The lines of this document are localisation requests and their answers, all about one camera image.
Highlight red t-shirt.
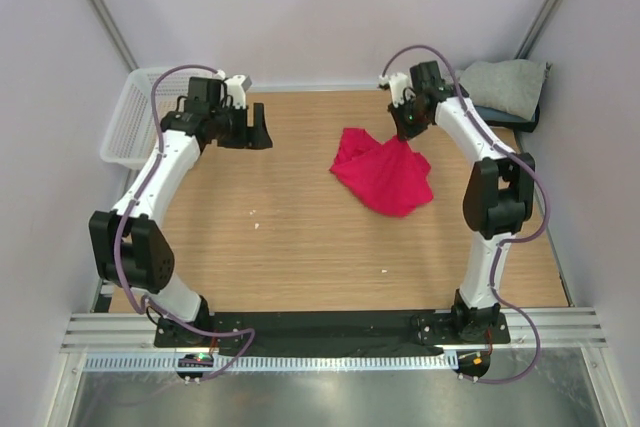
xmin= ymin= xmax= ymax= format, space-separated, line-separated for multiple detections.
xmin=330 ymin=128 xmax=434 ymax=217

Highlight grey folded t-shirt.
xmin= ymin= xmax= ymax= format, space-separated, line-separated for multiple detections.
xmin=456 ymin=59 xmax=551 ymax=120

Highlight white slotted cable duct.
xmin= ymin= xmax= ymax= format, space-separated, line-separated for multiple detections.
xmin=84 ymin=351 xmax=458 ymax=373

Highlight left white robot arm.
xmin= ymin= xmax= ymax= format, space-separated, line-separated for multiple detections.
xmin=89 ymin=66 xmax=273 ymax=347

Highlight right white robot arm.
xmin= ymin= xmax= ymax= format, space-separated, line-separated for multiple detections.
xmin=379 ymin=61 xmax=535 ymax=343

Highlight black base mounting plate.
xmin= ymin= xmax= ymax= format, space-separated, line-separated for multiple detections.
xmin=154 ymin=307 xmax=510 ymax=357

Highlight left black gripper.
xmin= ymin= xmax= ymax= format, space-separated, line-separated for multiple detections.
xmin=210 ymin=103 xmax=272 ymax=151

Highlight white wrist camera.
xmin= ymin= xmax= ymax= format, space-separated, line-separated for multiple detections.
xmin=378 ymin=73 xmax=415 ymax=107
xmin=224 ymin=74 xmax=252 ymax=109

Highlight aluminium frame rail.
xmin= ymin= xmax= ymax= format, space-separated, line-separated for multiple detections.
xmin=62 ymin=307 xmax=607 ymax=358

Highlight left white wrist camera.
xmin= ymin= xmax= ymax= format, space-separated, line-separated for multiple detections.
xmin=224 ymin=74 xmax=252 ymax=109

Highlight dark blue folded t-shirt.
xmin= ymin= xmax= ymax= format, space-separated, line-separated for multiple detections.
xmin=475 ymin=105 xmax=540 ymax=133

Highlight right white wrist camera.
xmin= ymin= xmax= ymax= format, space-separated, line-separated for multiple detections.
xmin=378 ymin=73 xmax=415 ymax=107

